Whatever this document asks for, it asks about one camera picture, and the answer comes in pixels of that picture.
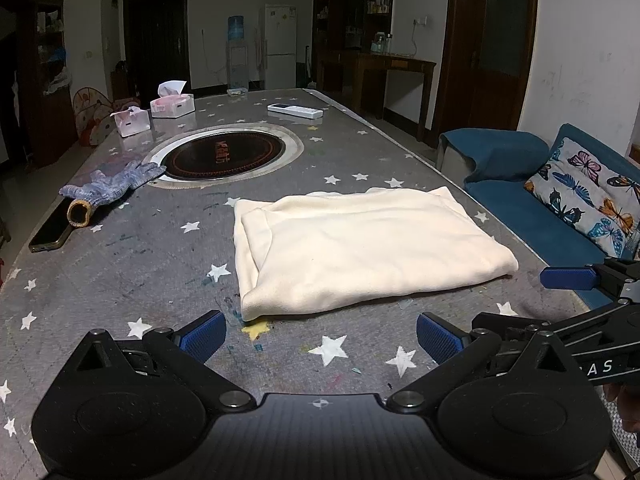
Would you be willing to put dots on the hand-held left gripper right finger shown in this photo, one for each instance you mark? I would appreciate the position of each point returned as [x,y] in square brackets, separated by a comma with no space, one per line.
[440,340]

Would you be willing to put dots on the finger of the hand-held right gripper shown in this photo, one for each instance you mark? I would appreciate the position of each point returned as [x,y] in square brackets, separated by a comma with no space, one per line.
[590,322]
[567,278]

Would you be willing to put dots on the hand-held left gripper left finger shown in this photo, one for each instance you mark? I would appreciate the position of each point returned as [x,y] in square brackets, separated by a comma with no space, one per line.
[202,335]

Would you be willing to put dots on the cream sweater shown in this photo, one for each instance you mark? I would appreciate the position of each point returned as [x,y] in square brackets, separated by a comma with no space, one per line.
[360,250]

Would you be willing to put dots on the person's right hand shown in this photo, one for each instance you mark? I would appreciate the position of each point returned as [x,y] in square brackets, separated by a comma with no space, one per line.
[625,407]

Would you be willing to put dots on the grey star-print table mat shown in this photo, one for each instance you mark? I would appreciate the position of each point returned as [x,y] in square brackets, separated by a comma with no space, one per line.
[150,270]

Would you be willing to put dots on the butterfly print cushion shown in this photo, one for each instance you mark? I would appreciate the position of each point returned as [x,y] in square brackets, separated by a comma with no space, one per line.
[590,185]

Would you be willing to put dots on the blue sofa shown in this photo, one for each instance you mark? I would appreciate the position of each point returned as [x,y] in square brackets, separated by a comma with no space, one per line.
[500,152]

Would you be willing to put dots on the grey knit work glove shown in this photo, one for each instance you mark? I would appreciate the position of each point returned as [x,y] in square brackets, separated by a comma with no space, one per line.
[110,187]

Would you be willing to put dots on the dark smartphone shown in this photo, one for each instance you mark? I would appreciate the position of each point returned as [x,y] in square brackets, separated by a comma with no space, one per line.
[47,237]

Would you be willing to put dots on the round built-in induction cooktop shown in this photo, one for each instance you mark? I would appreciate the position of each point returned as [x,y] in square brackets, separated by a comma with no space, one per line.
[225,152]

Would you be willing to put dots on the small pink-white tissue pack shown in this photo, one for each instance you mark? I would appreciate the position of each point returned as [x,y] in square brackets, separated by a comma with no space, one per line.
[131,122]

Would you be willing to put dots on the large pink tissue box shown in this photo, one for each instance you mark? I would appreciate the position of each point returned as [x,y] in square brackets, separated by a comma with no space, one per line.
[172,106]

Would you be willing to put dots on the white remote control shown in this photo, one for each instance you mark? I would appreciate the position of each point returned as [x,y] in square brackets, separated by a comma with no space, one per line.
[295,110]

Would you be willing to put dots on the crumpled plastic packet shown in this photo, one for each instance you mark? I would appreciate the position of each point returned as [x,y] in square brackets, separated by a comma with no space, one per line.
[237,92]

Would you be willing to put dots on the patterned folding food cover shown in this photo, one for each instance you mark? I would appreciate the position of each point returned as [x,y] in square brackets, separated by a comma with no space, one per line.
[90,110]

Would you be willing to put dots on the white water dispenser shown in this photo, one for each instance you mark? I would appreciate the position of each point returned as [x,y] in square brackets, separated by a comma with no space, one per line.
[237,65]

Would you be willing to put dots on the dark wooden desk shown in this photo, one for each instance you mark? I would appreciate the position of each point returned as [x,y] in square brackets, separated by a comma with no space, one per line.
[400,62]

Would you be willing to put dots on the dark wooden display cabinet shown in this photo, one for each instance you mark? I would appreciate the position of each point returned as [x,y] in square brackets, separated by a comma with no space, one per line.
[50,85]

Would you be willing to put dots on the glass kettle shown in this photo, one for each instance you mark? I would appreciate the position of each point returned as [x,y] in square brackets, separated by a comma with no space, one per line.
[381,45]

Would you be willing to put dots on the dark wooden door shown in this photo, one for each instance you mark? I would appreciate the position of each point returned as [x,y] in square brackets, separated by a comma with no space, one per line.
[155,35]

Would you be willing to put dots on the blue water bottle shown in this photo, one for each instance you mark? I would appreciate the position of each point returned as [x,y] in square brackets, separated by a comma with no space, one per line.
[236,27]

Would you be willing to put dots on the white refrigerator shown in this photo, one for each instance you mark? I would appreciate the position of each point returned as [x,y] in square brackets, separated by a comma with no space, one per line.
[280,30]

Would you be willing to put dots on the dark wooden shelf unit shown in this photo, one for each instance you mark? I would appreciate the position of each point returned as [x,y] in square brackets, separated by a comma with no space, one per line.
[350,0]

